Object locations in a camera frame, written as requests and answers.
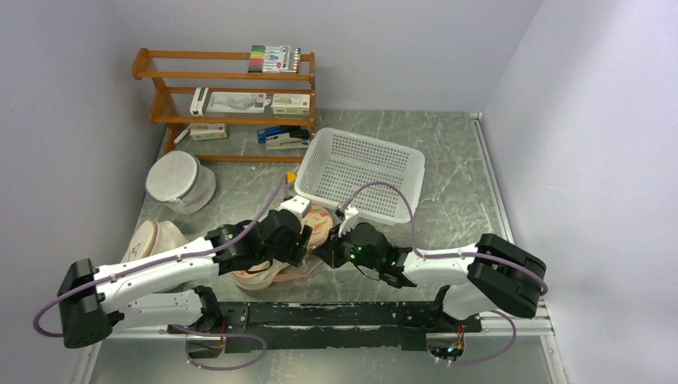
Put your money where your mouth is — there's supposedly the white flat packaged item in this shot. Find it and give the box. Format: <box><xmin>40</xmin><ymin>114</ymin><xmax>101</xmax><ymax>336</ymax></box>
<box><xmin>205</xmin><ymin>92</ymin><xmax>271</xmax><ymax>114</ymax></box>

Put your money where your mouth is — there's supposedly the white perforated plastic basket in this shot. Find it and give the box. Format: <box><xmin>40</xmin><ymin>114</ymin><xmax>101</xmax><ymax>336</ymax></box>
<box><xmin>294</xmin><ymin>127</ymin><xmax>425</xmax><ymax>225</ymax></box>

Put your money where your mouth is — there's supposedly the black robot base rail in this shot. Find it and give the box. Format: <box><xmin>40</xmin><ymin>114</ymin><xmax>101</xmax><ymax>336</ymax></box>
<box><xmin>188</xmin><ymin>301</ymin><xmax>482</xmax><ymax>353</ymax></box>

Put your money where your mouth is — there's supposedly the small yellow block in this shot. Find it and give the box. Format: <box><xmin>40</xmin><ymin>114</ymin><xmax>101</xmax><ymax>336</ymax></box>
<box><xmin>286</xmin><ymin>171</ymin><xmax>297</xmax><ymax>184</ymax></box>

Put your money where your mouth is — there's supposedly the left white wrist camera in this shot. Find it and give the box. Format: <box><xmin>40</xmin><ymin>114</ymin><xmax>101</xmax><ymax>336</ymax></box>
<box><xmin>277</xmin><ymin>196</ymin><xmax>312</xmax><ymax>220</ymax></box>

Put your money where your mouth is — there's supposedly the coloured marker pen set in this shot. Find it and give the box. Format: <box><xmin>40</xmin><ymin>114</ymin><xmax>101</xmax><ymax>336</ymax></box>
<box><xmin>248</xmin><ymin>45</ymin><xmax>301</xmax><ymax>74</ymax></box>

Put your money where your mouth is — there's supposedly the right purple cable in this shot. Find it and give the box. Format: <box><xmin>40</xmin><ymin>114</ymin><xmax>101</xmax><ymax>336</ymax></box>
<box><xmin>338</xmin><ymin>182</ymin><xmax>549</xmax><ymax>366</ymax></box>

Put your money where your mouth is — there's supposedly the grey black stapler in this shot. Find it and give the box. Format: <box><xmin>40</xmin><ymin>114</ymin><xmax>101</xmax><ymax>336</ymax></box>
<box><xmin>265</xmin><ymin>130</ymin><xmax>311</xmax><ymax>150</ymax></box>

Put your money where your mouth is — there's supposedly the green white small box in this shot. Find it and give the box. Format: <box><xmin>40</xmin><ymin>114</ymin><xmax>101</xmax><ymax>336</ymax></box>
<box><xmin>271</xmin><ymin>94</ymin><xmax>311</xmax><ymax>115</ymax></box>

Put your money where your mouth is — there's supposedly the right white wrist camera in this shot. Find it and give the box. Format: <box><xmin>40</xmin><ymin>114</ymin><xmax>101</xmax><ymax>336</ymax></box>
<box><xmin>336</xmin><ymin>204</ymin><xmax>359</xmax><ymax>237</ymax></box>

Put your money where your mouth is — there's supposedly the white red marker pen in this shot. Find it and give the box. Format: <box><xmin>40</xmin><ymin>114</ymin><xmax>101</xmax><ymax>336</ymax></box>
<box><xmin>173</xmin><ymin>128</ymin><xmax>190</xmax><ymax>145</ymax></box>

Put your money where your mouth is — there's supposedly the white cylindrical mesh laundry bag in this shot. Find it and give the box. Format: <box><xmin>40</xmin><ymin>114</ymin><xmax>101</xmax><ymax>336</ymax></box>
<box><xmin>145</xmin><ymin>150</ymin><xmax>216</xmax><ymax>214</ymax></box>

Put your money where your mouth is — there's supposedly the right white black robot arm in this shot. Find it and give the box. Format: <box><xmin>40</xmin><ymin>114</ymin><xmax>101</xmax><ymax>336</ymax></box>
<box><xmin>313</xmin><ymin>222</ymin><xmax>548</xmax><ymax>331</ymax></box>

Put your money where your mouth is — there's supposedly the floral pink mesh laundry bag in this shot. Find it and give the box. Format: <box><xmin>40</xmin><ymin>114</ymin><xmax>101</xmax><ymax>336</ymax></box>
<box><xmin>232</xmin><ymin>204</ymin><xmax>334</xmax><ymax>291</ymax></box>

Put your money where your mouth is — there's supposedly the white box under shelf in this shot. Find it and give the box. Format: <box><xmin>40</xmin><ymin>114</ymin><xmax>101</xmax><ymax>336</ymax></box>
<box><xmin>187</xmin><ymin>123</ymin><xmax>228</xmax><ymax>141</ymax></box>

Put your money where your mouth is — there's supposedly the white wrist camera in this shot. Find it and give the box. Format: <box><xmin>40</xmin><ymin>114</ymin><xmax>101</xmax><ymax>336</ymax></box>
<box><xmin>336</xmin><ymin>204</ymin><xmax>359</xmax><ymax>237</ymax></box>
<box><xmin>277</xmin><ymin>196</ymin><xmax>312</xmax><ymax>220</ymax></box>

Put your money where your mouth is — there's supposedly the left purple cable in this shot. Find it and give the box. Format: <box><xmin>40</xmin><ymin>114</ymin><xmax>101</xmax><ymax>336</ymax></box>
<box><xmin>32</xmin><ymin>174</ymin><xmax>289</xmax><ymax>372</ymax></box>

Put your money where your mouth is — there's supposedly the wooden three-tier shelf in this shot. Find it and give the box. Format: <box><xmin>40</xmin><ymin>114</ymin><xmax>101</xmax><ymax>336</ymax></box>
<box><xmin>131</xmin><ymin>46</ymin><xmax>317</xmax><ymax>163</ymax></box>

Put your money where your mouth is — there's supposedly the blue stapler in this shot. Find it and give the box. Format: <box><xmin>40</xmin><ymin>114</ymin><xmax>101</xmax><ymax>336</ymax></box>
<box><xmin>257</xmin><ymin>125</ymin><xmax>311</xmax><ymax>144</ymax></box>

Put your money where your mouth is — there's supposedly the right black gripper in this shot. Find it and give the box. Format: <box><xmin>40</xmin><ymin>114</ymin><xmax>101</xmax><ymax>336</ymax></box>
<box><xmin>313</xmin><ymin>222</ymin><xmax>381</xmax><ymax>271</ymax></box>

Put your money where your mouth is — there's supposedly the purple cable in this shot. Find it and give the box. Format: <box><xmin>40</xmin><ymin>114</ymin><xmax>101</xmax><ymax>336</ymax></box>
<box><xmin>32</xmin><ymin>174</ymin><xmax>289</xmax><ymax>372</ymax></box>
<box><xmin>338</xmin><ymin>182</ymin><xmax>549</xmax><ymax>366</ymax></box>

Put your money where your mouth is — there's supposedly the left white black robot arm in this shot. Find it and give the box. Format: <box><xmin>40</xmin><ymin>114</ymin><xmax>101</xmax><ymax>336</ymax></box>
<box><xmin>58</xmin><ymin>207</ymin><xmax>312</xmax><ymax>349</ymax></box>

